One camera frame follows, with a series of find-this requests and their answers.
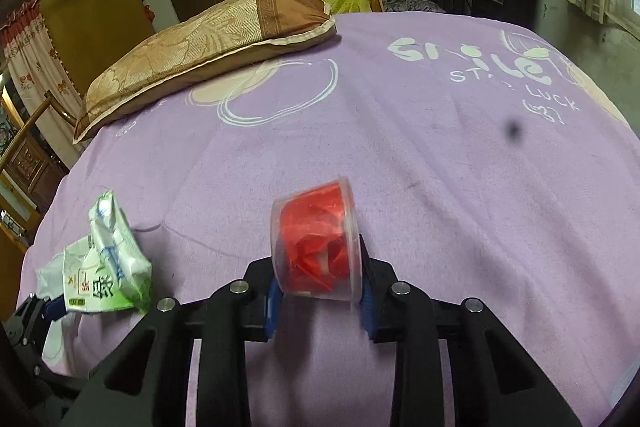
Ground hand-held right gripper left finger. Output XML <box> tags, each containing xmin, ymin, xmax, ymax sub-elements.
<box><xmin>60</xmin><ymin>257</ymin><xmax>281</xmax><ymax>427</ymax></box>

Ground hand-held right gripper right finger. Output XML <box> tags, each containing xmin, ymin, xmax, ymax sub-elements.
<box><xmin>357</xmin><ymin>234</ymin><xmax>583</xmax><ymax>427</ymax></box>

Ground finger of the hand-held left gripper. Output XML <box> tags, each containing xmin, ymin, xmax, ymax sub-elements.
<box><xmin>9</xmin><ymin>293</ymin><xmax>68</xmax><ymax>348</ymax></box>

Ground clear cup with red wrapper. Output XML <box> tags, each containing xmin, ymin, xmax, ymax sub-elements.
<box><xmin>270</xmin><ymin>175</ymin><xmax>362</xmax><ymax>305</ymax></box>

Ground green white packet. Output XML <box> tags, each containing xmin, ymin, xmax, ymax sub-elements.
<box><xmin>62</xmin><ymin>190</ymin><xmax>153</xmax><ymax>314</ymax></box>

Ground curved wooden armchair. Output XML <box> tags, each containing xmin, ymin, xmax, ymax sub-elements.
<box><xmin>0</xmin><ymin>89</ymin><xmax>71</xmax><ymax>228</ymax></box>

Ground purple printed blanket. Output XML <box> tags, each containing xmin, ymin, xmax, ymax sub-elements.
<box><xmin>15</xmin><ymin>9</ymin><xmax>640</xmax><ymax>427</ymax></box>

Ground red floral curtain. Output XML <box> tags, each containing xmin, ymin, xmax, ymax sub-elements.
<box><xmin>0</xmin><ymin>0</ymin><xmax>83</xmax><ymax>168</ymax></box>

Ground brown patterned pillow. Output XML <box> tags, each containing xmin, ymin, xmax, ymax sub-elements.
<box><xmin>72</xmin><ymin>0</ymin><xmax>337</xmax><ymax>145</ymax></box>

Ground light brown wooden wardrobe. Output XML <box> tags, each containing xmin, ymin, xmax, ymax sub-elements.
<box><xmin>39</xmin><ymin>0</ymin><xmax>156</xmax><ymax>108</ymax></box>

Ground dark patterned bedding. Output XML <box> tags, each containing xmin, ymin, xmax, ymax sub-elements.
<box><xmin>380</xmin><ymin>0</ymin><xmax>446</xmax><ymax>12</ymax></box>

